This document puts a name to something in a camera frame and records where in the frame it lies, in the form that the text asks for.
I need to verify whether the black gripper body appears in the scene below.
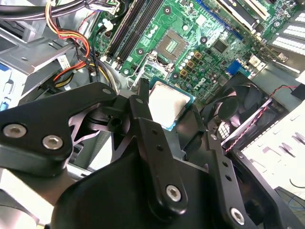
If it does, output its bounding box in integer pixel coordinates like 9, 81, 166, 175
51, 152, 229, 229

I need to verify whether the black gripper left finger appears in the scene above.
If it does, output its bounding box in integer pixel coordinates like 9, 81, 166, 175
0, 77, 189, 221

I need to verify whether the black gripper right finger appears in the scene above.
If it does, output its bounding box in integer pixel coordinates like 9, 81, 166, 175
177, 104, 289, 229

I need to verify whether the wire locking lever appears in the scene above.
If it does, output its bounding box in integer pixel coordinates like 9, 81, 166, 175
127, 62, 145, 89

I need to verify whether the CPU with silver lid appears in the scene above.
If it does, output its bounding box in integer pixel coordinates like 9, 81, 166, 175
147, 80, 197, 132

